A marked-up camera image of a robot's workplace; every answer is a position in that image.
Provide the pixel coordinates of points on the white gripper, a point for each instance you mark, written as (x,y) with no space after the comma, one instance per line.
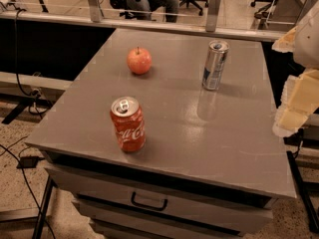
(308,45)

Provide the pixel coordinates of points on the red coke can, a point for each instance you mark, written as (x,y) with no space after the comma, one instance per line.
(128,119)

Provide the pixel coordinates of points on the silver blue energy drink can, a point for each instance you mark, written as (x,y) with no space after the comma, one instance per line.
(215,60)

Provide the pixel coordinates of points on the black office chair right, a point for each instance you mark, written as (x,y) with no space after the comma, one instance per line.
(263,12)

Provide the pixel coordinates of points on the grey drawer cabinet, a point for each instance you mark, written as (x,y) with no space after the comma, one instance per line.
(212,155)

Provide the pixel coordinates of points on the red apple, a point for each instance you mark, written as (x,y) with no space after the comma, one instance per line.
(139,60)

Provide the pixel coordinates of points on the seated person in jeans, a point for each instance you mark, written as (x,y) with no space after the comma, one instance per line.
(143,8)

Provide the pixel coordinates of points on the black power adapter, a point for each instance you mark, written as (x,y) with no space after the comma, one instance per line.
(28,162)

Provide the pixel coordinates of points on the metal railing post middle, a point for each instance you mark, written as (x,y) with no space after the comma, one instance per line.
(212,15)

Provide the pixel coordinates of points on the metal railing post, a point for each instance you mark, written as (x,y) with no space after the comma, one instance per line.
(96,12)
(212,15)

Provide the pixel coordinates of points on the black drawer handle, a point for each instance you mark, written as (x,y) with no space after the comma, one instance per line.
(148,203)

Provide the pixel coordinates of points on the metal railing post left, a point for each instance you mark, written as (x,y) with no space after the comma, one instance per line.
(96,12)

